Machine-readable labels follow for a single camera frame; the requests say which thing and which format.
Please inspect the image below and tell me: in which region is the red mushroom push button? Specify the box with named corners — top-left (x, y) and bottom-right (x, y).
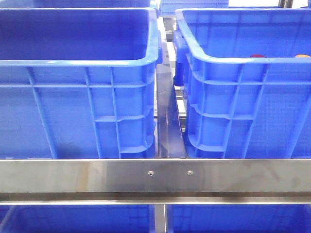
top-left (250, 54), bottom-right (266, 58)

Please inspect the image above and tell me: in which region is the yellow mushroom push button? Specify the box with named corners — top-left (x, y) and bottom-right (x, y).
top-left (295, 54), bottom-right (311, 58)

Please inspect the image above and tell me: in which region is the steel centre divider bar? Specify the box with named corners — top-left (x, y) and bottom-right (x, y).
top-left (156, 41), bottom-right (187, 159)

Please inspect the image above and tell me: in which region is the blue plastic crate left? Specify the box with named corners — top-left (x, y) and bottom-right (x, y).
top-left (0, 8), bottom-right (161, 159)

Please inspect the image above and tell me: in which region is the blue plastic crate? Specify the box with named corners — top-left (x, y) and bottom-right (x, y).
top-left (0, 8), bottom-right (161, 159)
top-left (173, 8), bottom-right (311, 159)

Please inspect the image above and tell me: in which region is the blue plastic crate right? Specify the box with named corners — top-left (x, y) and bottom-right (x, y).
top-left (173, 8), bottom-right (311, 159)

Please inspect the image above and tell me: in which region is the blue lower crate right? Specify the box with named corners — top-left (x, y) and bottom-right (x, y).
top-left (168, 204), bottom-right (311, 233)

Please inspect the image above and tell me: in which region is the blue rear crate right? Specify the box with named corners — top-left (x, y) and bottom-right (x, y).
top-left (159, 0), bottom-right (229, 16)

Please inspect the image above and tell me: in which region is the blue rear crate left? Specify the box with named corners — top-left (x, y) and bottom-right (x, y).
top-left (0, 0), bottom-right (158, 9)

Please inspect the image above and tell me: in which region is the blue lower crate left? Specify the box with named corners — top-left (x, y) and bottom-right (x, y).
top-left (0, 205), bottom-right (155, 233)

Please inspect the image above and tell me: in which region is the stainless steel front rail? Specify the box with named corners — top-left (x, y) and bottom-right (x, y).
top-left (0, 159), bottom-right (311, 205)

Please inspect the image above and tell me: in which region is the steel lower vertical post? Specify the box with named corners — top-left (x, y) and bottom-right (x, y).
top-left (155, 204), bottom-right (168, 233)

